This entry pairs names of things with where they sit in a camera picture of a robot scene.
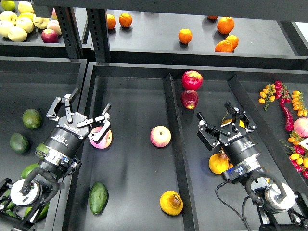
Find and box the yellow cherry tomato bunch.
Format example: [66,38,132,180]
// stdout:
[291,90,308,117]

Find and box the red chili pepper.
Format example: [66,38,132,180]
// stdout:
[280,99,294,132]

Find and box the black shelf post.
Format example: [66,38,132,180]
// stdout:
[86,8,111,63]

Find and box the large orange on shelf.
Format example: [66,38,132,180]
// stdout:
[217,17,235,35]

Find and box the dark green avocado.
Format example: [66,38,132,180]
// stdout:
[89,181,108,215]
[10,133,30,154]

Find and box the pink apple left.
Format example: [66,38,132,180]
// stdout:
[89,130,113,149]

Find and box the black left tray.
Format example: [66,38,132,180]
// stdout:
[0,57,87,181]

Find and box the black centre tray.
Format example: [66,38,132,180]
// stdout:
[53,61,308,231]

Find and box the pink apple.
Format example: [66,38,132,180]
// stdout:
[89,130,113,149]
[150,126,171,148]

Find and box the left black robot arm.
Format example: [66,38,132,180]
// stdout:
[0,88,111,231]

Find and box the yellow pear with stem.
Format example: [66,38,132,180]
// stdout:
[208,150,233,175]

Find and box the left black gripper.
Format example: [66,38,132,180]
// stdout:
[43,87,112,167]

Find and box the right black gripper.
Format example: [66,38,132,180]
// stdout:
[196,102,259,165]

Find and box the bright red apple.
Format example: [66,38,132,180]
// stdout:
[181,70,203,91]

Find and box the orange on shelf centre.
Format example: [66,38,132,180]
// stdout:
[178,28,193,44]

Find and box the small orange on shelf right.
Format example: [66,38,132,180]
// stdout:
[225,35,239,49]

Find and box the yellow pear with brown spot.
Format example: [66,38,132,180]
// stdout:
[159,191,183,216]

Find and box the orange at shelf front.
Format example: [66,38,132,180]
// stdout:
[215,40,234,53]

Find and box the pink apple centre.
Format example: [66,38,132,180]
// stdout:
[150,126,171,148]

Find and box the pale yellow apple front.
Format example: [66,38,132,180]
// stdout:
[8,26,27,42]

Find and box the dark red apple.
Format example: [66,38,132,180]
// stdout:
[180,90,199,110]

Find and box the red apple on shelf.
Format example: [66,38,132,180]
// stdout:
[41,28,59,43]

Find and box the orange behind post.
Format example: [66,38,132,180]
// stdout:
[106,14,116,30]

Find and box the orange cherry tomato bunch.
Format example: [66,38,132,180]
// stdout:
[258,84,276,111]

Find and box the black tray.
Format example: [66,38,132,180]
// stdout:
[0,57,87,181]
[53,61,308,231]

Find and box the pink apple right edge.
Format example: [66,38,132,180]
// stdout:
[293,117,308,138]

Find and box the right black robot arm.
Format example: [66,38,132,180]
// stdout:
[196,102,308,231]

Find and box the orange on shelf left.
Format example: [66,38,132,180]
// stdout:
[119,13,132,28]

